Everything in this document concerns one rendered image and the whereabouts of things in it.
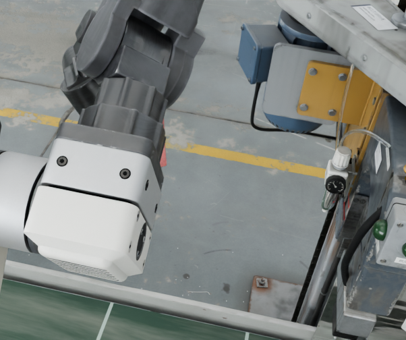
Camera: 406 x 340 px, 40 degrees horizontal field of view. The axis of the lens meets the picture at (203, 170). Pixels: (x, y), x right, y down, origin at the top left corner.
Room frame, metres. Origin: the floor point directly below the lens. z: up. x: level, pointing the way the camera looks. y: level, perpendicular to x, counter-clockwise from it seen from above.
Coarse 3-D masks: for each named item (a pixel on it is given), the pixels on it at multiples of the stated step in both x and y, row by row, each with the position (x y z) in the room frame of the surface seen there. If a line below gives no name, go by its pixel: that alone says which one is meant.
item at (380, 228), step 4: (380, 220) 0.54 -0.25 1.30; (384, 220) 0.54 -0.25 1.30; (376, 224) 0.54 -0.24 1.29; (380, 224) 0.53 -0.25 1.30; (384, 224) 0.53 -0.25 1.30; (372, 228) 0.54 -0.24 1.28; (376, 228) 0.53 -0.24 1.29; (380, 228) 0.53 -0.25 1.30; (384, 228) 0.53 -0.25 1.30; (372, 232) 0.53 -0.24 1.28; (376, 232) 0.53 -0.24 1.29; (380, 232) 0.52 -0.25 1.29; (384, 232) 0.52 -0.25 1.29; (376, 236) 0.52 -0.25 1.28; (380, 236) 0.52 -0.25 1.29; (384, 236) 0.52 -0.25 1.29; (380, 240) 0.52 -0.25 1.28
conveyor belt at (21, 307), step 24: (24, 288) 1.00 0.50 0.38; (0, 312) 0.90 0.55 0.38; (24, 312) 0.91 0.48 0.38; (48, 312) 0.92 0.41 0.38; (72, 312) 0.93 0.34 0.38; (96, 312) 0.94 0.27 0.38; (120, 312) 0.95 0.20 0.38; (144, 312) 0.96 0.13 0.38; (0, 336) 0.83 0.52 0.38; (24, 336) 0.84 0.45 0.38; (48, 336) 0.85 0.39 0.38; (72, 336) 0.86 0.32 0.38; (96, 336) 0.86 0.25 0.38; (120, 336) 0.87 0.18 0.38; (144, 336) 0.88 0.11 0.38; (168, 336) 0.89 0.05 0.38; (192, 336) 0.90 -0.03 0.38; (216, 336) 0.91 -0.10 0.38; (240, 336) 0.92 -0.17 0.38
